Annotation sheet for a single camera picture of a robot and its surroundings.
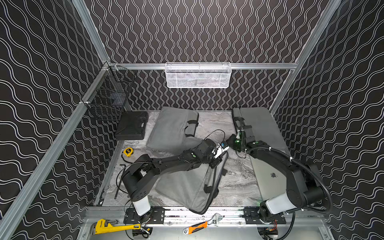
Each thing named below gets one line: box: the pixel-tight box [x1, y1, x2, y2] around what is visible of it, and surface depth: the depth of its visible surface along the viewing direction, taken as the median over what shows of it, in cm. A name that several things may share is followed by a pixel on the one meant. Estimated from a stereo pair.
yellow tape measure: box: [122, 147, 134, 157], surface depth 97 cm
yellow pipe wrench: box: [95, 219, 142, 235], surface depth 72 cm
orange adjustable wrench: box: [183, 213, 223, 235], surface depth 73 cm
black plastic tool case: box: [115, 111, 149, 140], surface depth 106 cm
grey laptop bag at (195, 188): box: [155, 153, 229, 214], surface depth 81 cm
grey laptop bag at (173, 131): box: [146, 106, 202, 154], surface depth 108 cm
